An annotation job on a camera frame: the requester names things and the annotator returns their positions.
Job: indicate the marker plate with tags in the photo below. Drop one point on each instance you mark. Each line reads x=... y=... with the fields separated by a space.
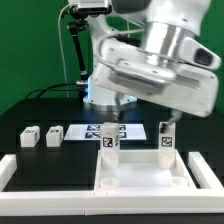
x=78 y=132

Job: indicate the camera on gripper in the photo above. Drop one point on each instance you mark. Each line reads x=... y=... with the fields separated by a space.
x=196 y=54

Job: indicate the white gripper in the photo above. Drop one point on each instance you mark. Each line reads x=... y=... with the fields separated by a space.
x=185 y=88

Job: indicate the white U-shaped fence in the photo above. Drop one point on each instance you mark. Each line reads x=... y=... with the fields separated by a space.
x=207 y=197

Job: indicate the white square table top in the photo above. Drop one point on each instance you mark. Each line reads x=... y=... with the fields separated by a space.
x=144 y=169

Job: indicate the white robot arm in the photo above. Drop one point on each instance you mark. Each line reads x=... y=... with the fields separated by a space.
x=148 y=49

